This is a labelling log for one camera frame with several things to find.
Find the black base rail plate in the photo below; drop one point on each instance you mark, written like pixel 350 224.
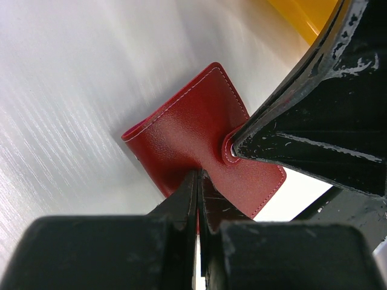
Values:
pixel 367 213

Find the yellow plastic card bin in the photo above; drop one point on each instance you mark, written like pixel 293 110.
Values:
pixel 308 17

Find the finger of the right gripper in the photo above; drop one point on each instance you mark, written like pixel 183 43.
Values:
pixel 327 119

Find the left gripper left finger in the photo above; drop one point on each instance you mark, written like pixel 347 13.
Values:
pixel 152 251

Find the red leather card holder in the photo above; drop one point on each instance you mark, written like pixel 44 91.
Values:
pixel 193 131

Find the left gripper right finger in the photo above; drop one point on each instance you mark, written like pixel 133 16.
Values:
pixel 239 253

